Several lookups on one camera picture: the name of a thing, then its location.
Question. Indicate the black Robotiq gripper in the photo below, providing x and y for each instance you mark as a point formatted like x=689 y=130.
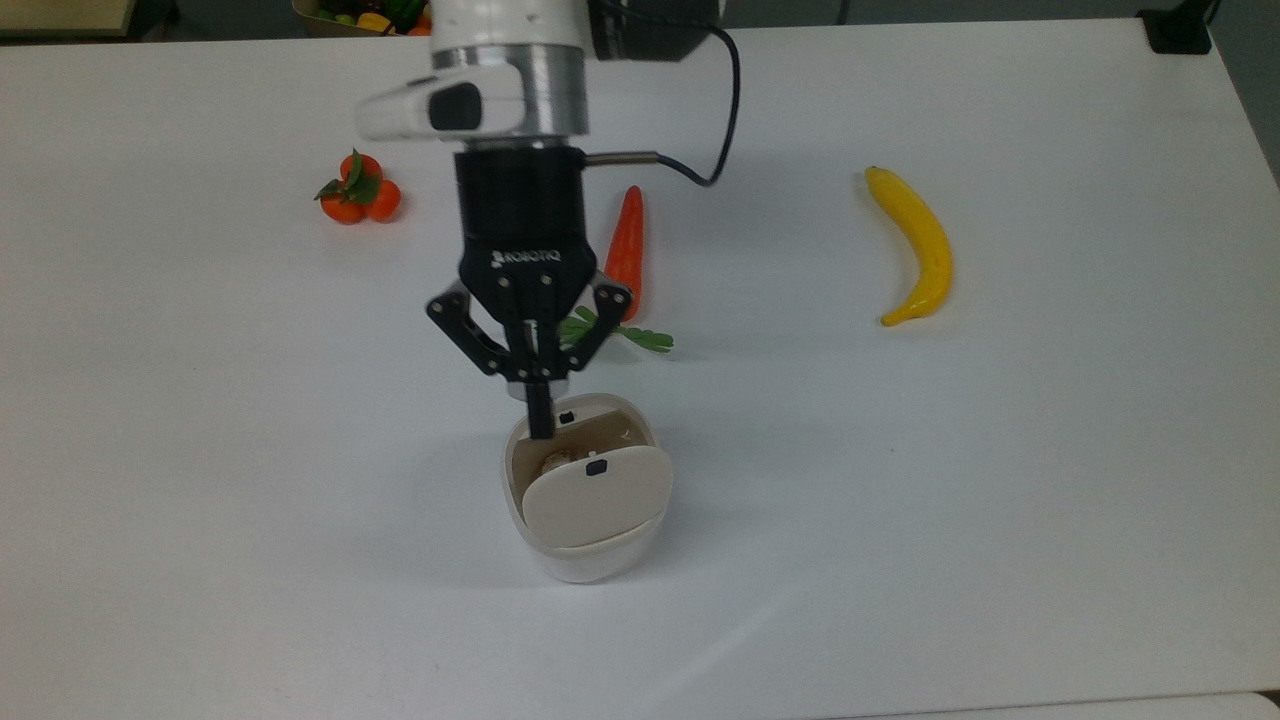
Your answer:
x=520 y=220

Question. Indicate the cream garbage bin with lid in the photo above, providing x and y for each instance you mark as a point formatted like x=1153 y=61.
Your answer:
x=595 y=500

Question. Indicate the orange toy carrot green leaves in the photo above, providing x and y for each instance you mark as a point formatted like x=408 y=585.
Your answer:
x=628 y=240

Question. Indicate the small brown ball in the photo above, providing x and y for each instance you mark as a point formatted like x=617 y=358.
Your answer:
x=556 y=463

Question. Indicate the orange toy tangerine cluster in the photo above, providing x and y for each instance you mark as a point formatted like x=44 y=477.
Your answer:
x=345 y=207

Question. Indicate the basket of toy fruit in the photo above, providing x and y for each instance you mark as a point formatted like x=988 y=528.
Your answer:
x=375 y=18

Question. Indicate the yellow toy banana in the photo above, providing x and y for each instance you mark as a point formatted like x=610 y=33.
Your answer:
x=925 y=240

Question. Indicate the beige wooden board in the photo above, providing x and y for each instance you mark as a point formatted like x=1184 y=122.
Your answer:
x=60 y=15

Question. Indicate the black stand base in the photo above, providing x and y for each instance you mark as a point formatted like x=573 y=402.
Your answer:
x=1178 y=32

